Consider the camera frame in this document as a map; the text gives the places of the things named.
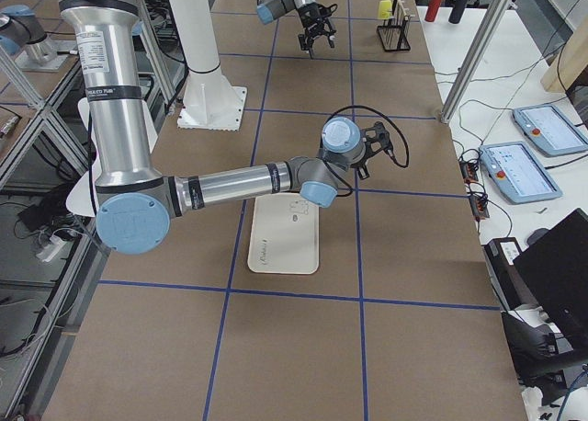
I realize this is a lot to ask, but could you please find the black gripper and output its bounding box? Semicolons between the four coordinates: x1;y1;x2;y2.
351;138;381;180
298;5;336;58

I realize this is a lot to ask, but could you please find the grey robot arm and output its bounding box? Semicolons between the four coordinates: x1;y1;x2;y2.
58;0;385;255
256;0;337;59

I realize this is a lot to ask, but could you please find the yellow plastic cup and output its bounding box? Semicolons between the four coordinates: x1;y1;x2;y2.
377;0;395;20

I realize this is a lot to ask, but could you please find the cream rabbit serving tray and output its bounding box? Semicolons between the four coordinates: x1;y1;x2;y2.
247;193;320;275

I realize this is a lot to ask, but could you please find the black orange power strip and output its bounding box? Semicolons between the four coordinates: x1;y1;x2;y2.
459;160;490;222

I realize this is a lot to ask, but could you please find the red metal water bottle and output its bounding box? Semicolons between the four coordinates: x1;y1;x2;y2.
424;0;444;22

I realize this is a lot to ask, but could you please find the near teach pendant tablet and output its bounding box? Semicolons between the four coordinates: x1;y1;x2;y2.
480;142;562;204

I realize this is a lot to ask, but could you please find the teach pendant tablet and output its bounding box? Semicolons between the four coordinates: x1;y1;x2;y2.
480;142;562;204
513;104;587;156

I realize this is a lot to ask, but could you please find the black metal water bottle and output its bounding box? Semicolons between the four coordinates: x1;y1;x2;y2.
448;0;469;24

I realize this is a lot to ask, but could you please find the far teach pendant tablet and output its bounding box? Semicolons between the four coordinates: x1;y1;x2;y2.
513;104;587;156

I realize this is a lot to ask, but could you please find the black laptop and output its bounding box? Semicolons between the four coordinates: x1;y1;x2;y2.
514;208;587;347

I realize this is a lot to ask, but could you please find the wooden block stand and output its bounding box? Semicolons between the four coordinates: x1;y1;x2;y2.
541;17;587;92

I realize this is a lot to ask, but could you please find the black wire cup rack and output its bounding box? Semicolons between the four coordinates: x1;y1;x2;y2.
377;0;412;52

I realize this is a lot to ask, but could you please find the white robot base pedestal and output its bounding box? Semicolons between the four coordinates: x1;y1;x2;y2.
169;0;247;131

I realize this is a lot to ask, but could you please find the aluminium frame post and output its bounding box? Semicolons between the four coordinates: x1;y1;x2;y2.
440;0;512;124

